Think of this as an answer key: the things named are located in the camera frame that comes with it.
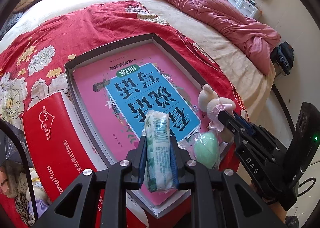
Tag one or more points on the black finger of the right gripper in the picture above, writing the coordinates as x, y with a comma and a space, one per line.
235, 128

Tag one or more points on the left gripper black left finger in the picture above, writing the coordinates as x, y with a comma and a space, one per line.
128, 174

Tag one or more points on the green sponge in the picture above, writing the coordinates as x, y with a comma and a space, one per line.
204, 148

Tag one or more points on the red tissue box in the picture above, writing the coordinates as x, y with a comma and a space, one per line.
69, 167

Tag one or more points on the beige bed sheet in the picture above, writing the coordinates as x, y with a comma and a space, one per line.
253, 87

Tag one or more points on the pink quilted comforter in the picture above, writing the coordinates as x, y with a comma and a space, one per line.
256, 40

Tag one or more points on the white green tissue pack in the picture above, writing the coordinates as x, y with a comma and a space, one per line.
158, 166

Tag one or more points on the white drawer cabinet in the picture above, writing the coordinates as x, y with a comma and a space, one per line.
246, 8

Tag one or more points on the dark grey tray box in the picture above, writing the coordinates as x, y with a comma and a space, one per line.
113, 48

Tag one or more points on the dark clothes pile on chair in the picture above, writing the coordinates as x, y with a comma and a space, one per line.
283, 56

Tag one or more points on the cream plush toy pink bow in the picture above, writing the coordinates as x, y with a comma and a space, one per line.
211, 104

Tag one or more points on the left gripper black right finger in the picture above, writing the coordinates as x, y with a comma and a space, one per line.
204, 184

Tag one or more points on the red floral blanket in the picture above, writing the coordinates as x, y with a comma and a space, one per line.
34, 68

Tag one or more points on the leopard print scrunchie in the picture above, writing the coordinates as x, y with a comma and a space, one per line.
22, 208

